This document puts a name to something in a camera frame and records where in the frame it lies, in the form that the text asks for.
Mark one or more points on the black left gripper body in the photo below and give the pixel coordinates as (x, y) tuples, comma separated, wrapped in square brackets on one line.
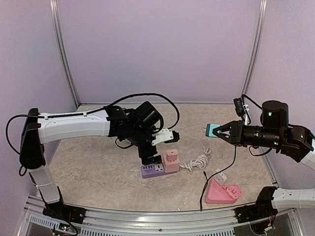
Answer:
[(144, 153)]

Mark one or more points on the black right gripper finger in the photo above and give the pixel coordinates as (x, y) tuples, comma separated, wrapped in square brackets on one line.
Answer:
[(223, 129), (226, 137)]

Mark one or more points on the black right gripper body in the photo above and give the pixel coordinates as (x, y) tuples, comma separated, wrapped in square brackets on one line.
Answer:
[(238, 139)]

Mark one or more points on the purple power strip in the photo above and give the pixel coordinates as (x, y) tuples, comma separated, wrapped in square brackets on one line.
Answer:
[(155, 170)]

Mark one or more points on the pink cube socket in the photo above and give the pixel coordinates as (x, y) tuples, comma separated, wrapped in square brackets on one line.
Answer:
[(170, 167)]

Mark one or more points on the teal adapter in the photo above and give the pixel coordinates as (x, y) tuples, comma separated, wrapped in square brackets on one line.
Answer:
[(209, 130)]

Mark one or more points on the white plug adapter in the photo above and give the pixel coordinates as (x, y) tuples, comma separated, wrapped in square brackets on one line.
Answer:
[(220, 177)]

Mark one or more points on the pink plug adapter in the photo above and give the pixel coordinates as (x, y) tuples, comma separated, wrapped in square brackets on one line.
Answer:
[(234, 192)]

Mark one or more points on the pink triangular power strip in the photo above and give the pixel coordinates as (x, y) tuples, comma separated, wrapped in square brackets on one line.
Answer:
[(216, 194)]

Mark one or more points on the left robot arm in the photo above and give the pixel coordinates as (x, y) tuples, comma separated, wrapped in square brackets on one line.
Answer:
[(143, 127)]

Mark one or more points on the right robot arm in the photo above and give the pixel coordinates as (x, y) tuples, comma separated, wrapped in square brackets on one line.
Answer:
[(274, 133)]

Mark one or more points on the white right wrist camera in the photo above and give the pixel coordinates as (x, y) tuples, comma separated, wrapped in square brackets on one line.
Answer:
[(242, 111)]

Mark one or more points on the aluminium frame post right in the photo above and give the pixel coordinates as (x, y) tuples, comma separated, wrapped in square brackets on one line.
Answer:
[(255, 47)]

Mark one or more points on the aluminium frame post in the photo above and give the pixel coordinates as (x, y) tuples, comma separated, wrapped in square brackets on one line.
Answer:
[(62, 51), (255, 47)]

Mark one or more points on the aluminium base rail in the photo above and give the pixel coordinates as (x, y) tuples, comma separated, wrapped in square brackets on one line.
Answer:
[(108, 222)]

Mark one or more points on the aluminium frame post left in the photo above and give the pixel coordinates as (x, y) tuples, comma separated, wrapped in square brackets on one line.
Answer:
[(62, 51)]

